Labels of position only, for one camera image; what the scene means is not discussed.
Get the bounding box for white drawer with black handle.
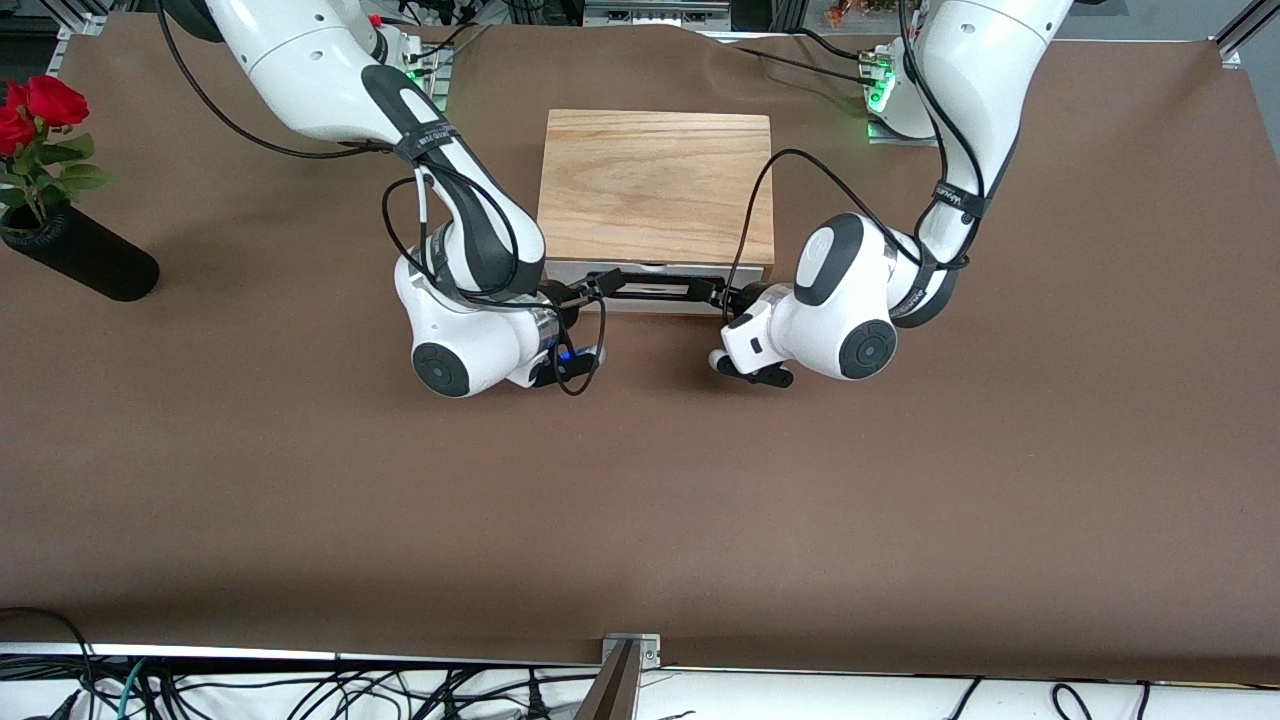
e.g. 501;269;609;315
543;260;773;315

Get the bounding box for light wooden drawer cabinet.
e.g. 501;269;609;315
535;108;777;269

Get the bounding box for brown paper table cover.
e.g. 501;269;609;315
0;12;1280;687

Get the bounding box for grey metal rack box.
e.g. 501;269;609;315
584;0;732;31

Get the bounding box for orange artificial flowers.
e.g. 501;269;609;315
825;0;901;27

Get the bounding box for red rose with green leaves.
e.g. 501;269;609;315
0;75;119;236

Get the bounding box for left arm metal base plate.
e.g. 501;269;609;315
865;112;943;147

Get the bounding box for black left base power cable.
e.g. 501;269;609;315
700;27;883;83

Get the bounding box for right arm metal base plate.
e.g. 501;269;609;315
400;40;457;113

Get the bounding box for black right base cable bundle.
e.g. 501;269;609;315
385;0;493;76

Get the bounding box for small metal corner bracket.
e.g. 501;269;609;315
601;632;663;670

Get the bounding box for aluminium camera pole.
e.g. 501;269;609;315
574;640;641;720

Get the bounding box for teal cable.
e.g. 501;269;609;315
113;660;148;720

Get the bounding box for black looped floor cable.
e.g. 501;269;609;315
0;606;98;701

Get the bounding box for aluminium frame profile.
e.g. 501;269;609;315
1213;0;1280;69
40;0;111;41

